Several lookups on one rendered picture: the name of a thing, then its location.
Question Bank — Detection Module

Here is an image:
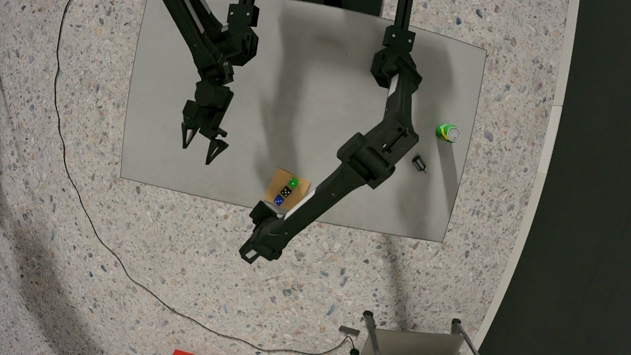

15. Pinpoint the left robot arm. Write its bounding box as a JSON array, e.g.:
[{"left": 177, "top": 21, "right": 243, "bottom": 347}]
[{"left": 239, "top": 52, "right": 422, "bottom": 264}]

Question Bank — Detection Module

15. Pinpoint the tan flat mat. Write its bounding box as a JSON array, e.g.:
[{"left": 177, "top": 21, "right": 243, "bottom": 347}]
[{"left": 263, "top": 167, "right": 310, "bottom": 211}]

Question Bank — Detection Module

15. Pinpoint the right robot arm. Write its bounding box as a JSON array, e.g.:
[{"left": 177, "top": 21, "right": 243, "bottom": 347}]
[{"left": 163, "top": 0, "right": 253, "bottom": 129}]

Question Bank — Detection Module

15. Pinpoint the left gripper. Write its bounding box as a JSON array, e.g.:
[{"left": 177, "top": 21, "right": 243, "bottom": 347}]
[{"left": 249, "top": 200, "right": 279, "bottom": 225}]

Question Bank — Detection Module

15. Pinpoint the green drink can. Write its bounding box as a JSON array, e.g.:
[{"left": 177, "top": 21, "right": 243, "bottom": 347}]
[{"left": 435, "top": 124, "right": 460, "bottom": 143}]

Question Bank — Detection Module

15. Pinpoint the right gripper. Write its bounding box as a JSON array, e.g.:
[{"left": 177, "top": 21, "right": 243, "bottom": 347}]
[{"left": 181, "top": 122, "right": 229, "bottom": 165}]

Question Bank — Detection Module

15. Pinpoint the black die with white pips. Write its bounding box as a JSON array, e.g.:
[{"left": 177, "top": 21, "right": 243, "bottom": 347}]
[{"left": 281, "top": 186, "right": 292, "bottom": 198}]

